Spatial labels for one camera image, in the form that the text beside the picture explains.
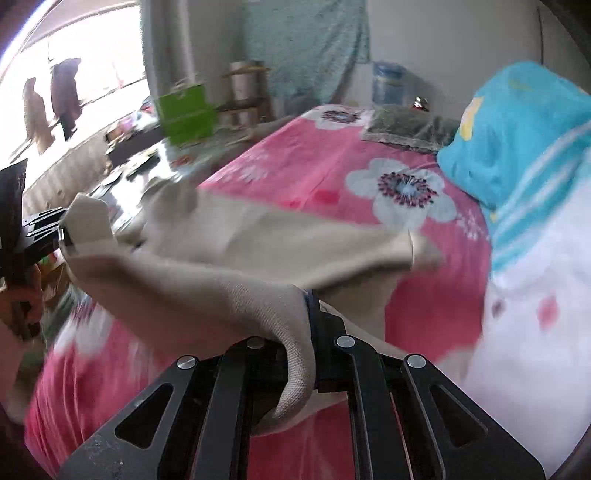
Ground beige sweatshirt garment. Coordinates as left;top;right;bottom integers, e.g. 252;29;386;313
61;180;443;434

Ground person's left hand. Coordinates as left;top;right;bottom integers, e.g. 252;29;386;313
1;264;44;342

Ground tan hanging coat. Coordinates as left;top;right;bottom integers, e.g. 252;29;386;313
23;77;55;155

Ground purple hanging garment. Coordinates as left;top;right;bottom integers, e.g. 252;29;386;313
50;58;82;141

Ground green paper shopping bag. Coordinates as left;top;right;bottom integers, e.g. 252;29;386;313
155;83;216;147

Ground grey window curtain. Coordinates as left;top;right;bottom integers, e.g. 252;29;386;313
139;0;204;100

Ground wooden stand with pot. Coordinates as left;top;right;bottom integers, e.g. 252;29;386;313
216;60;274;127

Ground pink floral bed blanket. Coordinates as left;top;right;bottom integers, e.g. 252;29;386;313
24;105;490;474

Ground green patterned pillow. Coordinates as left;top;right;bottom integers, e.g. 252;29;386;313
360;105;460;154

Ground blue pink cartoon quilt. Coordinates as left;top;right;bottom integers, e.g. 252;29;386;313
437;62;590;475

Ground red can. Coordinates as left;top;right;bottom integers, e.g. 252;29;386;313
413;96;430;112

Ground large blue water bottle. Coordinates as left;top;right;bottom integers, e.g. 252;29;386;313
372;61;408;106

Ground teal floral hanging cloth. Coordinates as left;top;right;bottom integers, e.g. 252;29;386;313
242;0;370;104

